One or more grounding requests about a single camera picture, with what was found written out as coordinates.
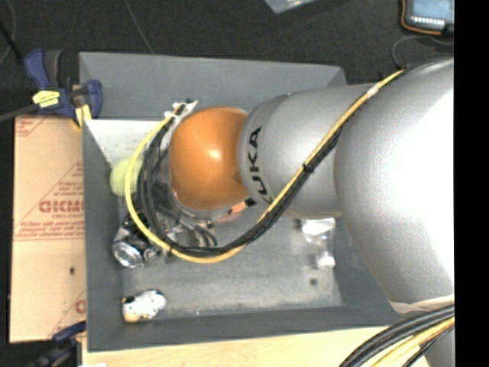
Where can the white toy animal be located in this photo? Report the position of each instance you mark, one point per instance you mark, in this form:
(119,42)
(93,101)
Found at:
(144,305)

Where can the clear round glass thing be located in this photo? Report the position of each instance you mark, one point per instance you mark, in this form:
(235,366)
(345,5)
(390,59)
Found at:
(128,254)

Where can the grey metal bin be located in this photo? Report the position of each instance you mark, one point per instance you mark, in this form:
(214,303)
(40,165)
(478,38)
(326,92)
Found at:
(237,281)

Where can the brown cardboard board, red print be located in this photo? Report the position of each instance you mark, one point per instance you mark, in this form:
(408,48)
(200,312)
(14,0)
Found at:
(46,251)

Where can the clear plastic bottle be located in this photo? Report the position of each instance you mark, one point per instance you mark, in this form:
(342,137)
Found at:
(320,235)

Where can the yellow-green ball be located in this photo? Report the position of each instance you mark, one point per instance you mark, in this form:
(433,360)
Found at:
(119,178)

